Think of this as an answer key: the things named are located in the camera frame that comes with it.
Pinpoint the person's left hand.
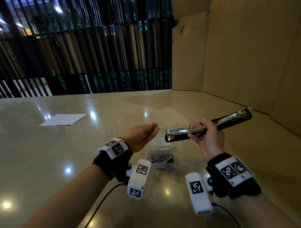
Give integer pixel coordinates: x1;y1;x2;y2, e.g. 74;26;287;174
122;122;160;153

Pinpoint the person's right hand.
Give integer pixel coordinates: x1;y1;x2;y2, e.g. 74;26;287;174
187;118;226;163

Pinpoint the black stapler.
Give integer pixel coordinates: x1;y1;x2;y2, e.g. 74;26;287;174
164;108;252;143

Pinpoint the pile of staples strips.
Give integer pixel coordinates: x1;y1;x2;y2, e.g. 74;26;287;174
148;153;174;168

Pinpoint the person's left forearm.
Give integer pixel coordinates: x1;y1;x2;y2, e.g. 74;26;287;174
21;164;110;228

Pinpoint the person's right forearm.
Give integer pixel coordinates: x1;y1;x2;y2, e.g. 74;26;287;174
231;192;300;228

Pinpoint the clear plastic box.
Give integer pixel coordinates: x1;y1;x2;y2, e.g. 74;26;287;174
144;132;176;170

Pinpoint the black left wristband with markers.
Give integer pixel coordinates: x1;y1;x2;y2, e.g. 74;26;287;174
92;137;134;183

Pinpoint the black wristband with markers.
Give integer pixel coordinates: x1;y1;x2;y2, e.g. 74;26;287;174
92;137;134;183
205;153;262;200

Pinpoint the black right wristband with markers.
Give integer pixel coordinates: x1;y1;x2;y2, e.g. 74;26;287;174
205;153;262;200

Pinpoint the white paper sheet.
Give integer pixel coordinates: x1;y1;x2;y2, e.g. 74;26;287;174
39;114;87;127

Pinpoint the large brown cardboard panel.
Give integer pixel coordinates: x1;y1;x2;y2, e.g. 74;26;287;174
172;0;301;138

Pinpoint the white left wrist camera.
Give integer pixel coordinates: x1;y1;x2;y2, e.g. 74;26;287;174
126;159;152;200

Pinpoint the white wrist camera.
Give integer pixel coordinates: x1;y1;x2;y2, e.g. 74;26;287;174
126;159;152;200
184;170;214;215

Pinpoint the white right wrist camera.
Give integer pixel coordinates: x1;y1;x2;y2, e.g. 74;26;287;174
184;170;214;215

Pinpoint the black right camera cable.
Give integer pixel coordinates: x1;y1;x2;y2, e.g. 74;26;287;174
211;203;241;228

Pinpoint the black camera cable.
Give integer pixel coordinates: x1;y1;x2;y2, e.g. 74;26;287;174
211;203;241;228
84;183;126;228

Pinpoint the black left camera cable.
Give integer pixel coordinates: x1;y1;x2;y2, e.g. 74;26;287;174
84;183;126;228

